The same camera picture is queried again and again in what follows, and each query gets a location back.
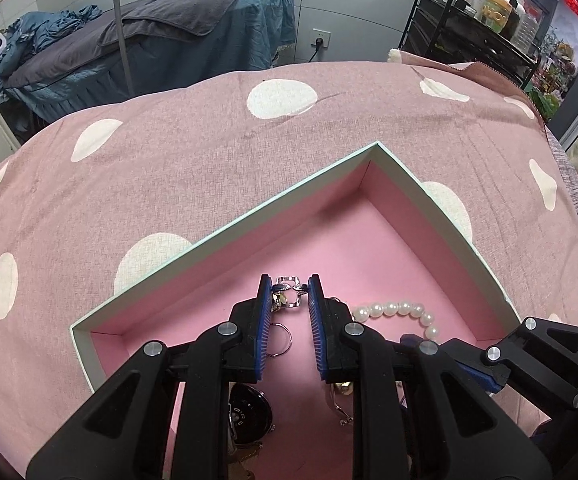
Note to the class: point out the gold jewelry piece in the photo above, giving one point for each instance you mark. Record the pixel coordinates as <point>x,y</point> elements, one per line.
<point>343,388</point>

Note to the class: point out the group of bottles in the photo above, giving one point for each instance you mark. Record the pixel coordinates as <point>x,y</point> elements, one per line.
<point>499,10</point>

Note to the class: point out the blue massage bed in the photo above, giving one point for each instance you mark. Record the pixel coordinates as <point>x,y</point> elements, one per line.
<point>249,35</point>

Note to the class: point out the grey towel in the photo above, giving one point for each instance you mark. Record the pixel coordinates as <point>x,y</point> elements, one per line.
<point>184,10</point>

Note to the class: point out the blue crumpled duvet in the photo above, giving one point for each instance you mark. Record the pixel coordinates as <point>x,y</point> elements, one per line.
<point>49,30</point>

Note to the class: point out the black trolley cart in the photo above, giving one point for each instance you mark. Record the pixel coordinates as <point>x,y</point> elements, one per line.
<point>434,25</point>

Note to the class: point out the white wall socket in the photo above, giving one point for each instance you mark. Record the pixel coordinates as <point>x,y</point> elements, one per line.
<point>321,37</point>

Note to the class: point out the green potted plant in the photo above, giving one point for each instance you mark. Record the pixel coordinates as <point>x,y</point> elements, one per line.
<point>546,102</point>

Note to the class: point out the white box with pink lining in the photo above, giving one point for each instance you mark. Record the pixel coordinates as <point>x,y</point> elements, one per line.
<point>394,240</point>

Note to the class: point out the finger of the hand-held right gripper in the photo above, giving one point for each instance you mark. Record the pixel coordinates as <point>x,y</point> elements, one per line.
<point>469,355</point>
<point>544,345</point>

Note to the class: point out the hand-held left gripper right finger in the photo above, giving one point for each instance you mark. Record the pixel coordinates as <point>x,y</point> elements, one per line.
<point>316,330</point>

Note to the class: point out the grey lamp pole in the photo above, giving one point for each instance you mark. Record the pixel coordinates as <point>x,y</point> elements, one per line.
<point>121,35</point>

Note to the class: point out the silver hoop earring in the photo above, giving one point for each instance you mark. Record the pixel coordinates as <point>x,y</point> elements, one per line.
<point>291,339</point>

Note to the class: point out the pink polka dot blanket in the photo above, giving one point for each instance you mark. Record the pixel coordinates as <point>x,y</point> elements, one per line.
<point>169,170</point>

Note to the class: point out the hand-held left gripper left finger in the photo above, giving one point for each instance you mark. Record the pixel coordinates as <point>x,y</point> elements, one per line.
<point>264,320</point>

